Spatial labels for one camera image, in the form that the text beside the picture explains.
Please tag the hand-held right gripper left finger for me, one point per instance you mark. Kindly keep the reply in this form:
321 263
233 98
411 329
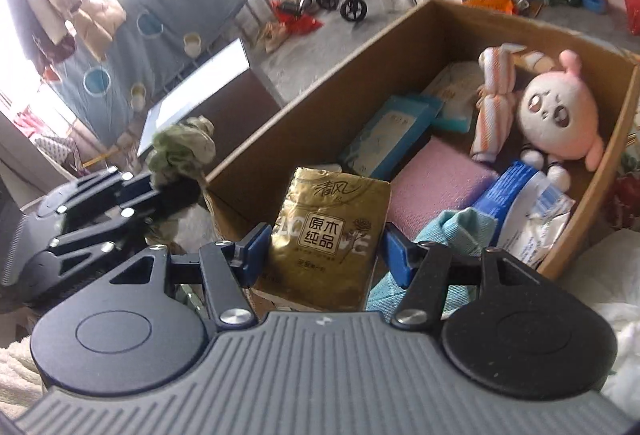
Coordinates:
257 252

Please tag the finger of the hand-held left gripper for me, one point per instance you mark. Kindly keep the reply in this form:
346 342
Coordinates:
100 240
100 187

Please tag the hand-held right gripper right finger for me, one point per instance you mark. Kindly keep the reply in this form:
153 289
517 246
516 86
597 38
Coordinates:
396 257

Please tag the gold tissue packet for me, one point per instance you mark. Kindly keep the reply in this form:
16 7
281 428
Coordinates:
325 240

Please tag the pink mesh sponge pad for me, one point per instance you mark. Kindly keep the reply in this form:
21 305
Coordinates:
440 180

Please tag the green cloth scrunchie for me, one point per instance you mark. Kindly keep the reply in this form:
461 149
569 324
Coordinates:
182 150

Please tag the teal white tissue packet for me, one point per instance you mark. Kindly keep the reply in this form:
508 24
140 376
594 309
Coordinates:
390 130

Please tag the blue white plastic packet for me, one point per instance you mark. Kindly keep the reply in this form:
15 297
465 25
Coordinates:
520 210

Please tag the cardboard box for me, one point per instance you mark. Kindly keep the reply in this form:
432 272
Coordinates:
310 115

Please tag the orange striped towel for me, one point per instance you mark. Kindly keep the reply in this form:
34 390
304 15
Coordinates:
492 115

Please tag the white cotton swab packet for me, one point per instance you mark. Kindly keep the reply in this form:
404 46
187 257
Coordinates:
455 82

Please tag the pink plush toy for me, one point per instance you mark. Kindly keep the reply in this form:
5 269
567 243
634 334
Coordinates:
560 115

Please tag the brown cabinet white top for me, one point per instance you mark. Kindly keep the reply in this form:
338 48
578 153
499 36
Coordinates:
240 100

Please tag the blue quilt with circles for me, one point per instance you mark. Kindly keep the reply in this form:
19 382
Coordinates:
165 45

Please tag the beige down jacket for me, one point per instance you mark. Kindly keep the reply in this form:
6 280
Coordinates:
95 20

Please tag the white plastic bag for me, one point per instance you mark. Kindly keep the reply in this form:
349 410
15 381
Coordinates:
610 275

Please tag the fruit print tablecloth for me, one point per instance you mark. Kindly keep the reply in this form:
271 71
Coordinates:
625 195

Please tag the orange plastic bag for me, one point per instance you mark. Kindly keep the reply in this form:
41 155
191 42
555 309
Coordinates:
492 2

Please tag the blue plastic bowl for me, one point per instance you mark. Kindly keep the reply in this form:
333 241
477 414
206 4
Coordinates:
595 4

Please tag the red plastic bag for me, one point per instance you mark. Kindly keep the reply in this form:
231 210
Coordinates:
631 5

